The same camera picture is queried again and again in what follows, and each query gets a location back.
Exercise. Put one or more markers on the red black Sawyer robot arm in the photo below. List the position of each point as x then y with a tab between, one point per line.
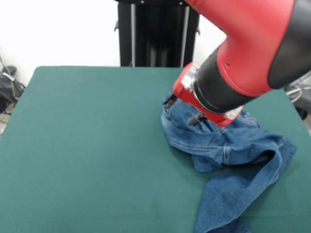
255	48

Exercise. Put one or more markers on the grey chair base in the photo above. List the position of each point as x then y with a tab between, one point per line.
301	97

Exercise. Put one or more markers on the blue denim jeans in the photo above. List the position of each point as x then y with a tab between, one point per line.
230	150

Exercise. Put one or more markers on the dark green table cloth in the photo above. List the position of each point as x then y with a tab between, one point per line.
60	145

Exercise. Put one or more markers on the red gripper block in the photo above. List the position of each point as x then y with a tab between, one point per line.
184	89

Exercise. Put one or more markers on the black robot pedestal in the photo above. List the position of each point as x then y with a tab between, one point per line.
158	36

